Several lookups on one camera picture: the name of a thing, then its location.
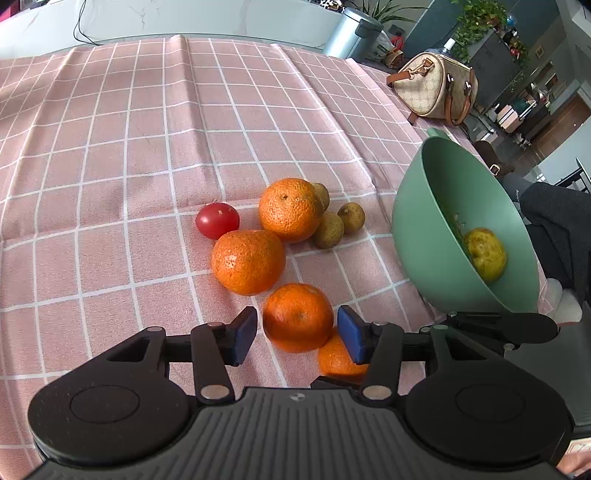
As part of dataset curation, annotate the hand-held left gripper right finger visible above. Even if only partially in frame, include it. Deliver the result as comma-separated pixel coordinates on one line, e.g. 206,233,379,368
337,305,504,407

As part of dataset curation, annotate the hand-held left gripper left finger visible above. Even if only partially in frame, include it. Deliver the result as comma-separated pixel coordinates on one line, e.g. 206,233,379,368
92,306,258,404

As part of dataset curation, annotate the pink checked tablecloth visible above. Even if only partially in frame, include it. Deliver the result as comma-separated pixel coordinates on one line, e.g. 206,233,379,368
0,36,557,472

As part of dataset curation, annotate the dark brown bag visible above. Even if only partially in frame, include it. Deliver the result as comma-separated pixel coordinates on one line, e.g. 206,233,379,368
473,140,515,177

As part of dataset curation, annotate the small brown longan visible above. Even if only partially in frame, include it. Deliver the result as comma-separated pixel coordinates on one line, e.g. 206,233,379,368
314,211,345,250
337,202,366,234
310,182,331,212

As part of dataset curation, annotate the white marble counter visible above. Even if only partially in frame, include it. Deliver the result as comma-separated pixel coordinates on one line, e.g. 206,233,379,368
0,0,345,61

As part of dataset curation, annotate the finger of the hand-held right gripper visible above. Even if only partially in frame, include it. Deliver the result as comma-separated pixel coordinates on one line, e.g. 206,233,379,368
447,311,560,352

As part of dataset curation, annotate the black cable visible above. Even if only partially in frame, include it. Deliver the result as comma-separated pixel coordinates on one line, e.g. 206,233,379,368
73,0,122,46

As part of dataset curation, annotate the silver trash bin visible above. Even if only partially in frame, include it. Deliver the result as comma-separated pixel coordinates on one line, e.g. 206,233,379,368
322,7,385,60

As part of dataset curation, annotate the green potted plant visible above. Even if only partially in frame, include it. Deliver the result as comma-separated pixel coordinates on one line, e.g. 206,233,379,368
450,0,514,63

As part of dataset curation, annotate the yellow-green tangerine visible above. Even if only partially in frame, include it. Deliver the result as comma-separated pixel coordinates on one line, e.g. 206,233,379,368
463,227,507,284

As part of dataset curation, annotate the white shoe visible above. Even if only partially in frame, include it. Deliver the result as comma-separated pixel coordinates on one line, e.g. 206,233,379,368
545,279,583,324

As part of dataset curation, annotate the person's leg in dark trousers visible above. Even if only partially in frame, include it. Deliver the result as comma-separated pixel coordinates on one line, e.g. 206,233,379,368
501,173,591,296

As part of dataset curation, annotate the red tomato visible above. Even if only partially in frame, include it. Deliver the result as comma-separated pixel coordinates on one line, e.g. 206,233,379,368
195,202,241,240

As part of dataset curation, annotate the beige patterned handbag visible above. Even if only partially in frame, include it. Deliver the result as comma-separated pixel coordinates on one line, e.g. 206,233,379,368
387,52,478,126

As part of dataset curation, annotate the green bowl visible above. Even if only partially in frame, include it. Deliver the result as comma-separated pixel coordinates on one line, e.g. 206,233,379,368
392,128,541,315

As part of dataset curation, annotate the orange tangerine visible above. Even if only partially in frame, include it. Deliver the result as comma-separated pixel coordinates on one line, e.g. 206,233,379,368
262,283,334,354
259,178,325,244
211,230,286,296
318,329,370,380

